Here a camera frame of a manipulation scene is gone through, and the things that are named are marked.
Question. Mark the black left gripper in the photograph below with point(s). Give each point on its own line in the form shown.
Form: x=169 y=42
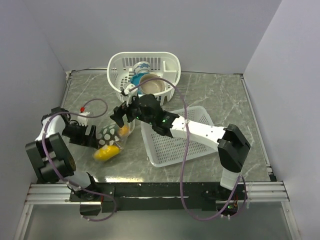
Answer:
x=89 y=140

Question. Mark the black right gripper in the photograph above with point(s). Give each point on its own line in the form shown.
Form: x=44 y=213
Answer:
x=117 y=117

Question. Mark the purple fake grapes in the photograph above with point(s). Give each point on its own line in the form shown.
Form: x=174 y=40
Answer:
x=110 y=142

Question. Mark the yellow fake lemon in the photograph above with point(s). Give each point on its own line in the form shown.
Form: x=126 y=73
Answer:
x=106 y=153

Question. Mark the orange fake fruit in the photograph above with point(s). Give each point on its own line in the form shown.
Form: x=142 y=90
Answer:
x=123 y=131

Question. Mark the polka dot zip top bag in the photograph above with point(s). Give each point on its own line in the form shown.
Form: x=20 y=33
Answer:
x=110 y=131

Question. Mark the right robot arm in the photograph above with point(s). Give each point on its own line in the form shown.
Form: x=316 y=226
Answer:
x=230 y=143

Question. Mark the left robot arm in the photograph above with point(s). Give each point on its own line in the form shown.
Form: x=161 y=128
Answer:
x=51 y=159

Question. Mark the blue dotted plate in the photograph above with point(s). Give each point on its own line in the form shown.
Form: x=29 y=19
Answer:
x=135 y=80

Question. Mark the beige ceramic bowl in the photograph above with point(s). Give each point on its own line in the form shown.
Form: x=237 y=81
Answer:
x=152 y=86

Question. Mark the white round dish basket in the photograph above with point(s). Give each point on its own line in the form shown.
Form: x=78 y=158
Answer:
x=156 y=71

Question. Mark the blue white patterned bowl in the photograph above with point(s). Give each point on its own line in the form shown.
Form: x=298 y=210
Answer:
x=141 y=67

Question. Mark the white perforated tray basket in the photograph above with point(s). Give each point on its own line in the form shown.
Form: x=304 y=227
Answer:
x=163 y=151

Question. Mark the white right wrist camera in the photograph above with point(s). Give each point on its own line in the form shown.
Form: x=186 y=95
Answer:
x=128 y=92

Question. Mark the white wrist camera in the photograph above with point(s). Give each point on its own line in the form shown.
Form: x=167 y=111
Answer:
x=83 y=119
x=128 y=92

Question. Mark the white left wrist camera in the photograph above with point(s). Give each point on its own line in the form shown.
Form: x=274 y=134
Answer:
x=83 y=119

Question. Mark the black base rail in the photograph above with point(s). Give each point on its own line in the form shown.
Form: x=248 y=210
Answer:
x=154 y=196

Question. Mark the aluminium frame rail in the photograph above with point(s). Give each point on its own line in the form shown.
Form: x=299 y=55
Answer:
x=267 y=192

